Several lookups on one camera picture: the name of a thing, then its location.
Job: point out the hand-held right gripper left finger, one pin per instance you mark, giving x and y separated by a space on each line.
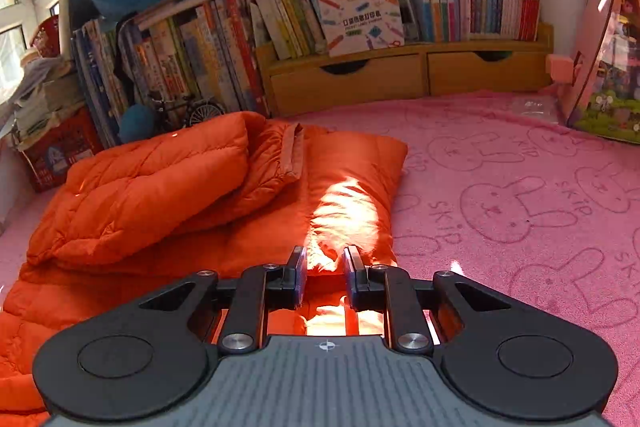
300 277

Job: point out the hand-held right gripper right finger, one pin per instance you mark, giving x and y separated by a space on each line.
350 277

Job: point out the orange puffer jacket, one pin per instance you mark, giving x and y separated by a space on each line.
150 187

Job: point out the pink rabbit-print blanket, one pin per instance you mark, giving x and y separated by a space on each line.
500 207

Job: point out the black miniature bicycle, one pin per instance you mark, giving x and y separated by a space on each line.
205 112

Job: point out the wooden drawer organizer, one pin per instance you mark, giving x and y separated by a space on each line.
350 82

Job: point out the blue round plush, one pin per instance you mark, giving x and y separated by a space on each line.
135 124

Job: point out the clear plastic bag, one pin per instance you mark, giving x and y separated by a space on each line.
532 109

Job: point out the row of tall books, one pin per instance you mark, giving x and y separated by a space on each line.
200 47

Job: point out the white colourful printed box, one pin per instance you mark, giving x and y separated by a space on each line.
360 22

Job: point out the large red plastic basket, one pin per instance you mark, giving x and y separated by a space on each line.
55 157

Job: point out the stack of workbooks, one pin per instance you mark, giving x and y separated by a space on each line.
40 97

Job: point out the pink house-shaped box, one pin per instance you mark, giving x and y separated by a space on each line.
610 57

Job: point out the white board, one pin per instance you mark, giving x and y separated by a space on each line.
565 7

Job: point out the small red plastic basket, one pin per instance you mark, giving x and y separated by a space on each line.
47 39

